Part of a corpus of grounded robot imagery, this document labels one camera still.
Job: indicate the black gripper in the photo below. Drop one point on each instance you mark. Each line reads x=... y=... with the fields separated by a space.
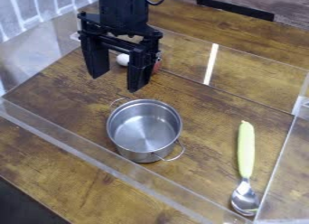
x=121 y=17

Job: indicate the green handled metal spoon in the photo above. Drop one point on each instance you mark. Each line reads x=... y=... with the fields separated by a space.
x=244 y=199

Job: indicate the red white toy mushroom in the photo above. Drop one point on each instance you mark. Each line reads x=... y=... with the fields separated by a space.
x=123 y=61

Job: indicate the black bar on table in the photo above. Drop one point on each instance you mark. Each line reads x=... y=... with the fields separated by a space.
x=237 y=9

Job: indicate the small steel pot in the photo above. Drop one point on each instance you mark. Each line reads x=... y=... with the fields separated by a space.
x=143 y=128

